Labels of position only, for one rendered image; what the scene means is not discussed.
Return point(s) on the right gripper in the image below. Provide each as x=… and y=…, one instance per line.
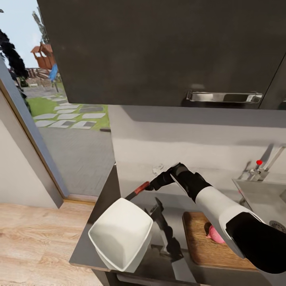
x=157, y=183

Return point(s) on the cutting board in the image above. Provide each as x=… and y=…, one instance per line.
x=205, y=251

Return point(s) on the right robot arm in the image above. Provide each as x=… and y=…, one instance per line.
x=244, y=232

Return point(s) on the vidalia onion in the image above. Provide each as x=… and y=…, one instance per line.
x=215, y=236

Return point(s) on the fixed window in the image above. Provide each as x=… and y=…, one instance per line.
x=72, y=141

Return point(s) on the parer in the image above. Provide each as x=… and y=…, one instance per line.
x=138, y=190

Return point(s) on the drop in sink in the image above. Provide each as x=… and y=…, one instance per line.
x=266, y=199

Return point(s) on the cabinet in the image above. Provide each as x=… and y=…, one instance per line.
x=179, y=53

